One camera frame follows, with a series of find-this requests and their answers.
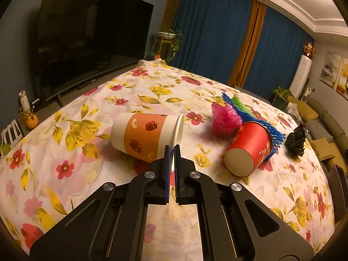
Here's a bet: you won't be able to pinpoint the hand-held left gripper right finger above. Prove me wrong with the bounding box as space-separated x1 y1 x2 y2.
174 144 317 261

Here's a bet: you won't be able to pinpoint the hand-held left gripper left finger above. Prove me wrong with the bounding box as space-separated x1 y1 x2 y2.
28 145 174 261

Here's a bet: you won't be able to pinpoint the white orange paper cup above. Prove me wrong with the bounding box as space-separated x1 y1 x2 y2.
111 112 184 164

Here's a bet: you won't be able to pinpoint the pink mesh ball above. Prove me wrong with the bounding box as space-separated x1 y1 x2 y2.
211 102 242 136

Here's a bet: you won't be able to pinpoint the red paper cup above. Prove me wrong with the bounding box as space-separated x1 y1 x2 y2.
224 122 273 177

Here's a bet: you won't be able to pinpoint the green foam net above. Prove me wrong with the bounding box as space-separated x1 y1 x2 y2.
231 95 254 116

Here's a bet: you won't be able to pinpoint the blue foam net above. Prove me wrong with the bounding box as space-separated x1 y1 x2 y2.
221 92 286 159

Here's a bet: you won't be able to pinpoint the black plastic bag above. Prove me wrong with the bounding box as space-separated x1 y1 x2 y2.
285 123 308 157

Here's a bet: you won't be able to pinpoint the grey plastic bin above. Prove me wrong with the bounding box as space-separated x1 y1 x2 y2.
328 164 348 223

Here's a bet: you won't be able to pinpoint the floral tablecloth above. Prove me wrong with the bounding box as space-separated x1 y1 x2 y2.
0 59 336 261

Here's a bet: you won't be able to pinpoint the gold plant stand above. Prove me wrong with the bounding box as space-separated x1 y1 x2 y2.
156 37 174 60

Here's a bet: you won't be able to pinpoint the potted plant in green pot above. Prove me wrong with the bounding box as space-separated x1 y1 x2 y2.
272 86 293 112

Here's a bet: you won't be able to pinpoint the trailing plant in white bowl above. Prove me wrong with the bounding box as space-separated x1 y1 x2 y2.
152 26 185 64

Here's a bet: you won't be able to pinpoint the white clothes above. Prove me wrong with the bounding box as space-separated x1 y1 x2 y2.
288 102 302 115

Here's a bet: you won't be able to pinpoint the orange round vase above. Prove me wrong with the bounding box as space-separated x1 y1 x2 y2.
24 113 38 129

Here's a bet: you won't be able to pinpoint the blue curtain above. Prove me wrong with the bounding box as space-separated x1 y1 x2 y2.
171 0 253 80
243 7 313 104

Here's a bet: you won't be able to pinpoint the yellow cushion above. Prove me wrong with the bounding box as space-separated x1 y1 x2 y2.
313 139 346 164
288 96 318 121

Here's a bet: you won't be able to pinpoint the black white patterned cushion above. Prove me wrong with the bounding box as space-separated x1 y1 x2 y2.
304 120 333 143

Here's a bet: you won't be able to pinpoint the orange curtain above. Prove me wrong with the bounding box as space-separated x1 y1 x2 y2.
228 0 267 87

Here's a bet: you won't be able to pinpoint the black flat television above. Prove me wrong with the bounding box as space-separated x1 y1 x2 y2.
37 0 154 108

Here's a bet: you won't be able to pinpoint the white standing air conditioner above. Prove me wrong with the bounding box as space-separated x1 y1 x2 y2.
288 55 313 98

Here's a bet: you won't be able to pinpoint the white stick bundle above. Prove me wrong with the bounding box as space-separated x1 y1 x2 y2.
18 90 30 112

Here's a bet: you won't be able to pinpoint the white folding rack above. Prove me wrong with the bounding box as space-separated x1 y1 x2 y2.
0 121 23 146

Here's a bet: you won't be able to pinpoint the brown wooden door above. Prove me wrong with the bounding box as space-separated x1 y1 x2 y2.
164 0 185 33

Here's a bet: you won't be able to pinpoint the grey sectional sofa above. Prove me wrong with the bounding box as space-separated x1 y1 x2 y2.
287 95 348 174

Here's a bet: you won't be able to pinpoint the artificial flower bouquet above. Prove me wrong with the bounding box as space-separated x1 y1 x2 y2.
303 42 316 58

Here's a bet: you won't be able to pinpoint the small landscape painting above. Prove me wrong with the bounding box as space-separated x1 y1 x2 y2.
319 51 341 89

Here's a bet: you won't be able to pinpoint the sailboat and tree painting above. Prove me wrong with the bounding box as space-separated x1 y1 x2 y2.
336 60 348 100

